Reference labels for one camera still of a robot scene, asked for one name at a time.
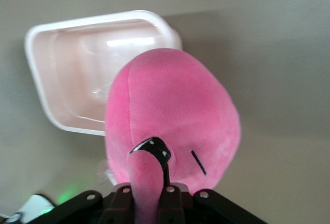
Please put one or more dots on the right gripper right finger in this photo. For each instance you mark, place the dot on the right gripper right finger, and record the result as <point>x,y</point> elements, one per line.
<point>172,206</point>

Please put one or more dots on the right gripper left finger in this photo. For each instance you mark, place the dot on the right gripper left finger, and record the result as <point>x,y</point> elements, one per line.
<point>121,204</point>

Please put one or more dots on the pink plush flamingo toy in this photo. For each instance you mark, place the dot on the pink plush flamingo toy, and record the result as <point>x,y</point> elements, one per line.
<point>175,100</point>

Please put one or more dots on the pink plastic storage box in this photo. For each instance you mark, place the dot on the pink plastic storage box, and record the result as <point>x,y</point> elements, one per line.
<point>72,67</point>

